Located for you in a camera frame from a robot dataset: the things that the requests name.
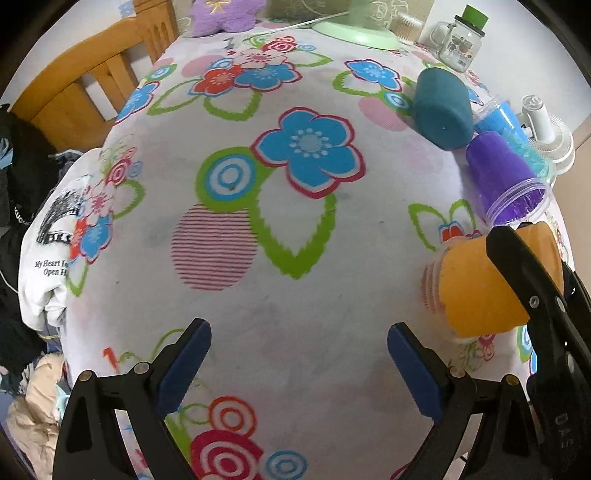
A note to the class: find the purple plush toy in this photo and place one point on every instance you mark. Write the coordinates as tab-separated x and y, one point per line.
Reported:
221	16

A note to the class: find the white printed shirt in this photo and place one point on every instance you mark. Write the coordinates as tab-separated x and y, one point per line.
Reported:
51	240

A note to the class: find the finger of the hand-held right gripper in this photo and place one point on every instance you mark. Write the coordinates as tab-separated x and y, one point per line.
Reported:
517	267
579	300

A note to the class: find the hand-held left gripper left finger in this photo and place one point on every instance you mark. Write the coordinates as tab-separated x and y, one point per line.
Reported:
184	364

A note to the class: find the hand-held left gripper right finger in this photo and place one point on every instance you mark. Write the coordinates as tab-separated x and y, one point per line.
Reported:
413	374

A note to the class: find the orange plastic cup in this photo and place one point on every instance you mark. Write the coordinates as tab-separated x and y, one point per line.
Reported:
475	290

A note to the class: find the dark clothing pile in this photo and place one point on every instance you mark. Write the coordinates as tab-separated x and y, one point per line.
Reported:
18	194

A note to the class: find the cotton swab container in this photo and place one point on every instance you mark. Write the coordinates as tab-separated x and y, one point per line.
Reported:
406	28

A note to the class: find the beige cloth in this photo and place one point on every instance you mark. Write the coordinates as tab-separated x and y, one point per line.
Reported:
39	415

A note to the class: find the purple plastic cup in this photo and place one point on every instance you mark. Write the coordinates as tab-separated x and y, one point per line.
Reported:
494	170

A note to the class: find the small white fan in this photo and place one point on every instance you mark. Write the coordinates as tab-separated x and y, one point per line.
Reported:
547	129

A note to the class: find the glass mug with green lid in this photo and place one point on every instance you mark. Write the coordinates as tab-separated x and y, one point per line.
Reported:
459	46

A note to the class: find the green lamp base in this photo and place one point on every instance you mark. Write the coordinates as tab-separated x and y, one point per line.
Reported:
364	27

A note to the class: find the floral tablecloth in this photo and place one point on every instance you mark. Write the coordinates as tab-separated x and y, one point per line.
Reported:
300	258

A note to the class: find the blue plastic cup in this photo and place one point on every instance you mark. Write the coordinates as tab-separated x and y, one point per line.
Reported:
501	117

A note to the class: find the teal cup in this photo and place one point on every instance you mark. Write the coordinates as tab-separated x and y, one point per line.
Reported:
443	106

